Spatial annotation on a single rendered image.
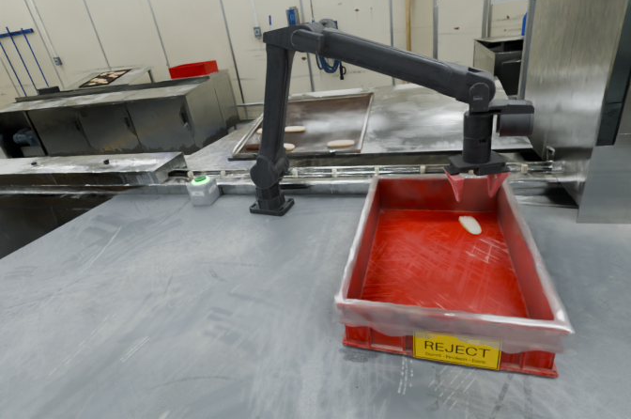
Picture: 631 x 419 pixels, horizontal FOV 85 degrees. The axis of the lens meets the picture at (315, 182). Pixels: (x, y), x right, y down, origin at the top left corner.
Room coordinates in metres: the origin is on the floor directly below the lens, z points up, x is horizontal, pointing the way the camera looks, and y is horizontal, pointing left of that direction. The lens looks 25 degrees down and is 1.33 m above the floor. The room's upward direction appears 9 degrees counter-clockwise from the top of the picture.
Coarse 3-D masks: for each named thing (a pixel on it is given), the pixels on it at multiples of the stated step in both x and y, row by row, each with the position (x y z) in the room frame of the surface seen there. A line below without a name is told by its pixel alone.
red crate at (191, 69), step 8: (184, 64) 4.94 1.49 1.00; (192, 64) 4.92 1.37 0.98; (200, 64) 4.51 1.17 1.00; (208, 64) 4.62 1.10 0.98; (216, 64) 4.81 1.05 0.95; (176, 72) 4.60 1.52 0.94; (184, 72) 4.57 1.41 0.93; (192, 72) 4.54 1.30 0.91; (200, 72) 4.52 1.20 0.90; (208, 72) 4.57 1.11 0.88
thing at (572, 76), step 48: (576, 0) 0.85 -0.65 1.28; (624, 0) 0.65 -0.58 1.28; (576, 48) 0.81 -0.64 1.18; (624, 48) 1.06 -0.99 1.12; (528, 96) 1.11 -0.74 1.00; (576, 96) 0.76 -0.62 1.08; (624, 96) 0.64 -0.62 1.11; (576, 144) 0.72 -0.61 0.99; (624, 144) 0.63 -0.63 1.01; (576, 192) 0.67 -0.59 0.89; (624, 192) 0.62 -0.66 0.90
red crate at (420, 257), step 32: (384, 224) 0.75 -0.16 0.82; (416, 224) 0.73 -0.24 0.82; (448, 224) 0.71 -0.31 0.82; (480, 224) 0.69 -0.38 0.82; (384, 256) 0.62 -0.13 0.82; (416, 256) 0.61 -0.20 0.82; (448, 256) 0.59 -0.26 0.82; (480, 256) 0.58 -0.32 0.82; (384, 288) 0.53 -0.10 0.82; (416, 288) 0.51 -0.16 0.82; (448, 288) 0.50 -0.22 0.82; (480, 288) 0.49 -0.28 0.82; (512, 288) 0.48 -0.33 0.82; (544, 352) 0.32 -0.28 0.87
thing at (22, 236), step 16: (0, 208) 1.45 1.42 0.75; (16, 208) 1.43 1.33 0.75; (32, 208) 1.40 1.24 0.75; (48, 208) 1.37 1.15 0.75; (64, 208) 1.34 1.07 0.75; (80, 208) 1.30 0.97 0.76; (0, 224) 1.47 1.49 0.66; (16, 224) 1.44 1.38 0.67; (32, 224) 1.41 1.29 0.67; (48, 224) 1.38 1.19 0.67; (64, 224) 1.34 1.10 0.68; (0, 240) 1.50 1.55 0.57; (16, 240) 1.46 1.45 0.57; (32, 240) 1.43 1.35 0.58; (0, 256) 1.52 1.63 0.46
